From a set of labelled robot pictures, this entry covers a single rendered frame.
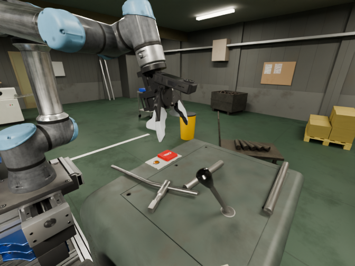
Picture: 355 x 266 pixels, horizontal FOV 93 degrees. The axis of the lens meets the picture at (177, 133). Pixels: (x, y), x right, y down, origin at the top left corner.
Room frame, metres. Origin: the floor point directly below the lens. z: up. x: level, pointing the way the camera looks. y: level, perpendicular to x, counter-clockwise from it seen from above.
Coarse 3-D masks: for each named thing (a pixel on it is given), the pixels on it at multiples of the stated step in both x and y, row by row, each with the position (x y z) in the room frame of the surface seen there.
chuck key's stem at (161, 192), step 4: (168, 180) 0.42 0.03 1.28; (164, 184) 0.40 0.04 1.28; (168, 184) 0.41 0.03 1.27; (160, 188) 0.39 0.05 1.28; (164, 188) 0.39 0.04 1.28; (160, 192) 0.37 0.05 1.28; (164, 192) 0.38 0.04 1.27; (156, 196) 0.36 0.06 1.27; (160, 196) 0.36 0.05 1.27; (156, 200) 0.35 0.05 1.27; (152, 204) 0.33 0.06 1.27; (156, 204) 0.34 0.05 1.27; (148, 208) 0.32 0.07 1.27; (152, 208) 0.32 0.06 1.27; (152, 212) 0.32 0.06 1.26
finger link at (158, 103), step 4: (160, 96) 0.45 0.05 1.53; (156, 100) 0.44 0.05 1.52; (160, 100) 0.44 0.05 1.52; (156, 104) 0.43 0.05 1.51; (160, 104) 0.43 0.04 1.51; (156, 108) 0.42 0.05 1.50; (160, 108) 0.43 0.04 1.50; (156, 112) 0.42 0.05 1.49; (160, 112) 0.43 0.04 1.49; (156, 116) 0.42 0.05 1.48; (160, 116) 0.42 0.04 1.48; (156, 120) 0.42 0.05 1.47
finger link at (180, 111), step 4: (176, 104) 0.51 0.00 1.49; (180, 104) 0.51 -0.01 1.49; (172, 108) 0.53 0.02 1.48; (176, 108) 0.50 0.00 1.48; (180, 108) 0.51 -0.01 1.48; (184, 108) 0.53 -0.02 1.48; (172, 112) 0.54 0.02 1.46; (176, 112) 0.53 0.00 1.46; (180, 112) 0.51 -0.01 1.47; (184, 112) 0.52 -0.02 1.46; (176, 116) 0.55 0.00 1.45; (180, 116) 0.52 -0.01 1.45; (184, 116) 0.52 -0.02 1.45; (184, 120) 0.53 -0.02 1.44
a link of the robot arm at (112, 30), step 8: (104, 24) 0.49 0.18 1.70; (112, 24) 0.52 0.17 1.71; (112, 32) 0.49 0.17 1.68; (112, 40) 0.48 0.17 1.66; (120, 40) 0.50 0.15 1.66; (104, 48) 0.47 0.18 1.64; (112, 48) 0.49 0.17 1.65; (120, 48) 0.51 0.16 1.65; (128, 48) 0.51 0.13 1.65; (104, 56) 0.53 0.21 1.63; (112, 56) 0.54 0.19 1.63
